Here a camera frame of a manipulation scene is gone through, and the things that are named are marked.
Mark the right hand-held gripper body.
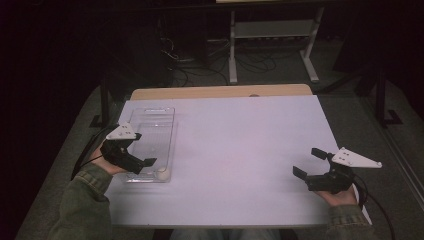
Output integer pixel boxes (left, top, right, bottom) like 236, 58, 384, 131
304, 146, 384, 195

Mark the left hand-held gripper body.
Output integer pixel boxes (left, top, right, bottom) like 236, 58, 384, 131
99, 121, 148, 176

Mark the small white ball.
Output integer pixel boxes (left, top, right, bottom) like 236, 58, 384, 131
156, 166, 171, 182

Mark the clear plastic tray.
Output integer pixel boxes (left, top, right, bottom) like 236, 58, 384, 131
124, 106, 177, 184

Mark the person's left hand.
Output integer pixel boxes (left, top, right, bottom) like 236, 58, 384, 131
88, 140, 130, 177

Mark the person's right hand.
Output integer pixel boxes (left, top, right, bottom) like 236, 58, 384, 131
314, 184, 360, 208

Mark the black metal stand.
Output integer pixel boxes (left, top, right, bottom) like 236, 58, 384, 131
88, 75, 113, 132
374, 64, 404, 129

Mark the wooden table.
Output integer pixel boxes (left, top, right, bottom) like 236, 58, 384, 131
129, 83, 314, 101

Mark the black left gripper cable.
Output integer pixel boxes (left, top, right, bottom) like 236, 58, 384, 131
70, 124, 118, 182

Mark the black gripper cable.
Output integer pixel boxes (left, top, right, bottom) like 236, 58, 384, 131
351, 172, 397, 240
70, 124, 118, 182

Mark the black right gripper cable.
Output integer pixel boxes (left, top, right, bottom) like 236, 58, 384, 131
351, 172, 397, 240

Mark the tangle of floor cables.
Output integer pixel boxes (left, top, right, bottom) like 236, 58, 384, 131
159, 35, 278, 88

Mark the white metal stand frame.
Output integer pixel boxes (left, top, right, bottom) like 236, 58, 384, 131
228, 6, 325, 85

